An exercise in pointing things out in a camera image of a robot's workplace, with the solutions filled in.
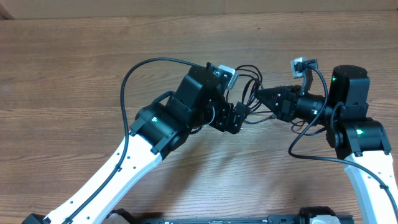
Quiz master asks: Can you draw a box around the black cable bundle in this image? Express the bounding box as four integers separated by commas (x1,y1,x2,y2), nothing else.
225,63,277,125

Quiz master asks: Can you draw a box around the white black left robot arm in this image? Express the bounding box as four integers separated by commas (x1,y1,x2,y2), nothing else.
24,64,249,223

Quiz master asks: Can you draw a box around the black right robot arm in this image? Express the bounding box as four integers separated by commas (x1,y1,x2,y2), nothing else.
255,62,397,223

